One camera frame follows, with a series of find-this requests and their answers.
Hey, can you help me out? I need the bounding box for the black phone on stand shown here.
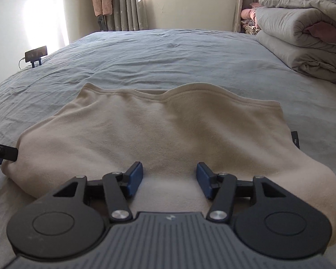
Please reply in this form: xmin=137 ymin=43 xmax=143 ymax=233
xmin=25 ymin=46 xmax=48 ymax=68

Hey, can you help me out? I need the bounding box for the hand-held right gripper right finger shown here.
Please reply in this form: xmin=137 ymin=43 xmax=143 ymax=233
xmin=196 ymin=162 xmax=286 ymax=221

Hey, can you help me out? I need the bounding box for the pile of pink clothes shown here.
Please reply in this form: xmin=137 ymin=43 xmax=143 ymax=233
xmin=240 ymin=2 xmax=260 ymax=35

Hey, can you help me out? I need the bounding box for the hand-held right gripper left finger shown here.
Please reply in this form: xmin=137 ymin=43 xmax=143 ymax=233
xmin=53 ymin=161 xmax=144 ymax=221

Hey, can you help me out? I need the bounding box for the grey bed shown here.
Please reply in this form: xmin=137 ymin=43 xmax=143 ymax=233
xmin=0 ymin=29 xmax=336 ymax=269

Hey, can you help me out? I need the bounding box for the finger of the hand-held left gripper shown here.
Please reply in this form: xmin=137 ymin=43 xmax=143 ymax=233
xmin=0 ymin=134 xmax=19 ymax=163

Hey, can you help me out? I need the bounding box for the beige and black sweatshirt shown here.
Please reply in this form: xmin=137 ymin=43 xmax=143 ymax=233
xmin=1 ymin=82 xmax=336 ymax=247

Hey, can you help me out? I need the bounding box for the folded grey duvet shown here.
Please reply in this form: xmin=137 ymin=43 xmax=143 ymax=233
xmin=255 ymin=6 xmax=336 ymax=86

